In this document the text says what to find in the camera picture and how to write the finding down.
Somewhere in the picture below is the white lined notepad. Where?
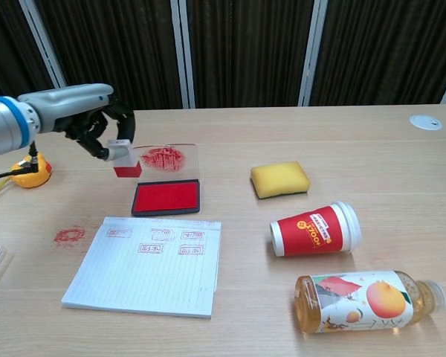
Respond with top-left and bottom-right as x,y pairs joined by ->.
61,216 -> 223,320

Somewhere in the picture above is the yellow tape measure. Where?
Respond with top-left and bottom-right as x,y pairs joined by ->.
0,151 -> 54,206

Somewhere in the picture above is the orange juice bottle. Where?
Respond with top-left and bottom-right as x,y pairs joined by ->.
294,269 -> 446,335

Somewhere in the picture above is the red ink pad case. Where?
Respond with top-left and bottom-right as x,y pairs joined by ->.
131,143 -> 201,217

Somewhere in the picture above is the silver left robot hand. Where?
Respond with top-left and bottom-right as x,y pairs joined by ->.
18,83 -> 137,163

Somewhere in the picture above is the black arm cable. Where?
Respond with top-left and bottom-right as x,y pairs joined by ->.
0,141 -> 39,184

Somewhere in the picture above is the yellow sponge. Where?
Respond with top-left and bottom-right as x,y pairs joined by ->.
250,160 -> 311,200

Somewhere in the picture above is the small red stamp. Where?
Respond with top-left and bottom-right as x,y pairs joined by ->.
107,139 -> 143,179

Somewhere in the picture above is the white round cable grommet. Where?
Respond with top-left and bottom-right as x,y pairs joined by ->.
409,114 -> 443,131

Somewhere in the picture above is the red paper cup white lid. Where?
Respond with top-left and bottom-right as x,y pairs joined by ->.
269,201 -> 363,257

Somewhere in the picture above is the black pleated curtain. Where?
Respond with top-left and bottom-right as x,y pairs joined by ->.
35,0 -> 193,111
187,0 -> 315,109
0,0 -> 57,100
310,0 -> 446,107

